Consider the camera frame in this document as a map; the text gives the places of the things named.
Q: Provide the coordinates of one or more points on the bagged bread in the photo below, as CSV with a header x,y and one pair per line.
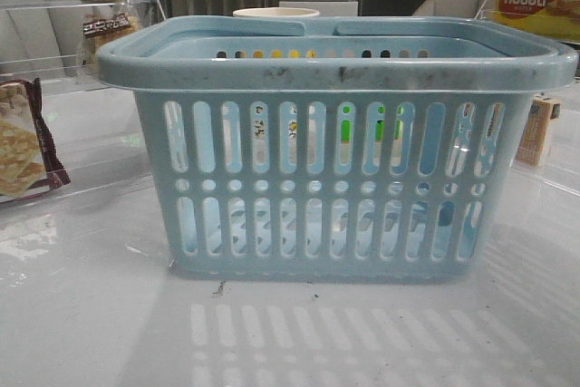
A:
x,y
103,25

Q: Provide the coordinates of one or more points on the light blue plastic basket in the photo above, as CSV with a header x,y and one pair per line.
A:
x,y
235,147

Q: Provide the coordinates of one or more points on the white paper cup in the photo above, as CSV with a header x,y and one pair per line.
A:
x,y
276,12

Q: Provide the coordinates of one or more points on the beige small carton box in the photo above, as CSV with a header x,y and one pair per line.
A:
x,y
536,139

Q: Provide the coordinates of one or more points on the beige armchair background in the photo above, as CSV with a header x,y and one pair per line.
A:
x,y
454,8

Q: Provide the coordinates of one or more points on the clear acrylic shelf right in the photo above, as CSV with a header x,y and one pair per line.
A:
x,y
465,85

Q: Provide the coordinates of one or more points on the clear acrylic shelf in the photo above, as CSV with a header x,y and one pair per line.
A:
x,y
465,85
42,39

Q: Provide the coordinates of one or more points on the brown cracker snack bag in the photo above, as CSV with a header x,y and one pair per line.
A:
x,y
30,166

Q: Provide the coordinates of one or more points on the clear acrylic shelf left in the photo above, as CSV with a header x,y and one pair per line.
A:
x,y
42,39

